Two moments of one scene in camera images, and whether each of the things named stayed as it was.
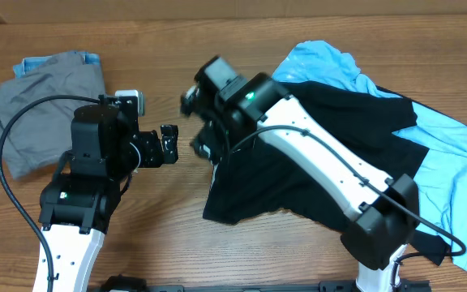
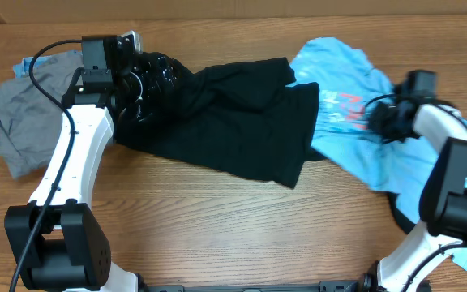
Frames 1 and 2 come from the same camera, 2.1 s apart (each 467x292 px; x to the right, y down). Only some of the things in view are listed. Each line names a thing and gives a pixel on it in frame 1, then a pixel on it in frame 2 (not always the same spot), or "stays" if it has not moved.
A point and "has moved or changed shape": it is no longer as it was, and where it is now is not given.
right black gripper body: (203, 142) to (383, 122)
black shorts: (250, 179) has moved or changed shape
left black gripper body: (151, 156) to (144, 83)
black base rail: (131, 284) stays
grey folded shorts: (43, 130) stays
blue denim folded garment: (29, 64) stays
